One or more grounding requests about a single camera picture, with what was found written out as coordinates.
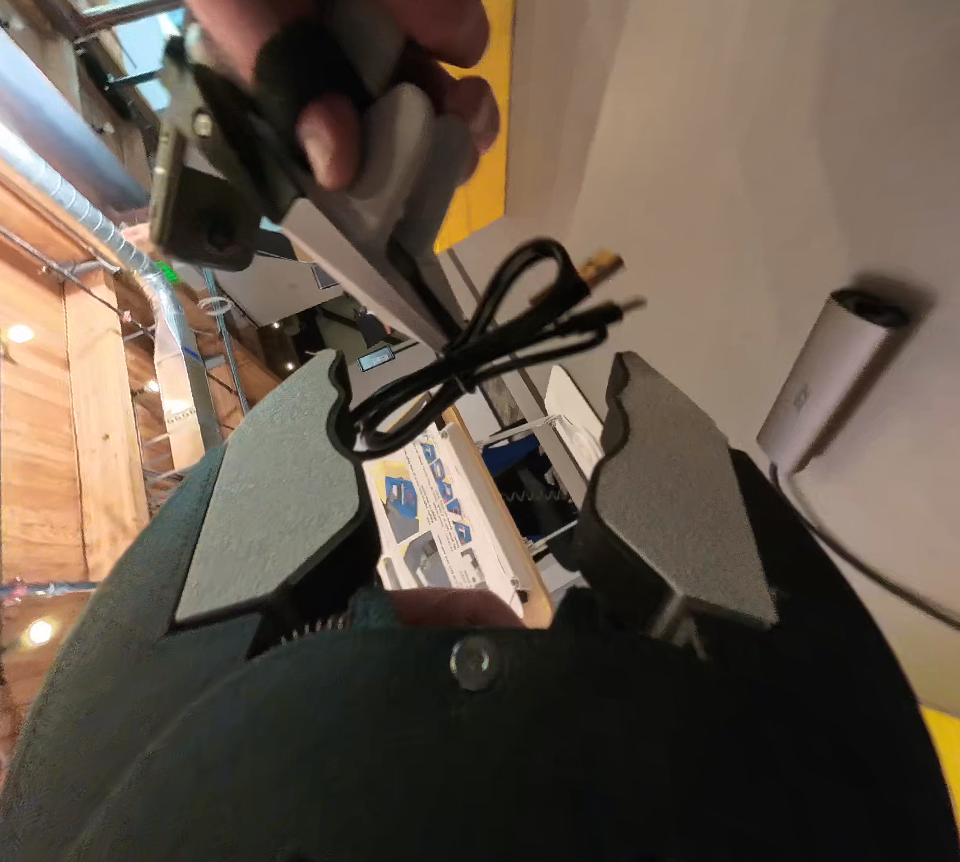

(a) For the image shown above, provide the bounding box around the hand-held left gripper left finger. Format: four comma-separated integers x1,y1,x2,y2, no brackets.
172,348,381,628

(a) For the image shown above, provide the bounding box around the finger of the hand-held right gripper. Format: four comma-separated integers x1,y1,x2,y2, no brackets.
279,196,453,354
384,235,472,347

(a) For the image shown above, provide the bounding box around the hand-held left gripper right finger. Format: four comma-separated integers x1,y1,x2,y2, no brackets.
572,350,781,656

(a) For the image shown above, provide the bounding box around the black usb cable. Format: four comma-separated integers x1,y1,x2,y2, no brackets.
347,238,649,459

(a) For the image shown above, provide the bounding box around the grey usb hub with cable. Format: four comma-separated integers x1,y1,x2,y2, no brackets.
755,286,960,632

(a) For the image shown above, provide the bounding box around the silver air duct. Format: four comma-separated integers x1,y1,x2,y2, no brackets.
0,119,226,450

